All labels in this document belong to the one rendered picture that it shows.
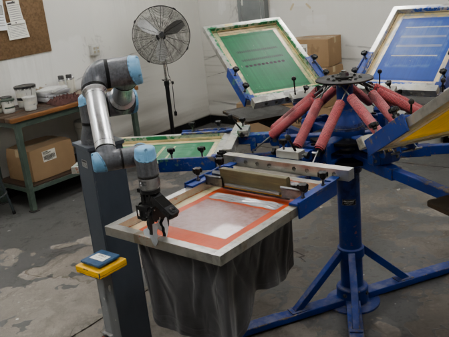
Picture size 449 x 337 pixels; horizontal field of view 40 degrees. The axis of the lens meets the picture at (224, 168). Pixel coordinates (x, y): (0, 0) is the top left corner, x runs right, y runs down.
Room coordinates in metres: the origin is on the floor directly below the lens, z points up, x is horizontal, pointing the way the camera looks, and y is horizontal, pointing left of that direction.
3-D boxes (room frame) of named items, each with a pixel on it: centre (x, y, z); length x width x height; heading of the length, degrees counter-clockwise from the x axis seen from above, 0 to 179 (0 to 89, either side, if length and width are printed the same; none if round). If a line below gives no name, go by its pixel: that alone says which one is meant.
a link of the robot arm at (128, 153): (2.16, 0.31, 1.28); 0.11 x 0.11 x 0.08; 13
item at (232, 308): (2.16, -0.11, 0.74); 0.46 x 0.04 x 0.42; 140
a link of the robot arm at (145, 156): (2.07, 0.27, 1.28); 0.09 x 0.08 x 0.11; 13
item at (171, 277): (2.11, 0.20, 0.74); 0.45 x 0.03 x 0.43; 50
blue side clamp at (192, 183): (2.70, 0.07, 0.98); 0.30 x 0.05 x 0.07; 140
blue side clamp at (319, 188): (2.34, -0.35, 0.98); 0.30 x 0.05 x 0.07; 140
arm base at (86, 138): (2.77, 0.58, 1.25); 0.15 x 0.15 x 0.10
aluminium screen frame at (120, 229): (2.34, 0.01, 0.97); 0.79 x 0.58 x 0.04; 140
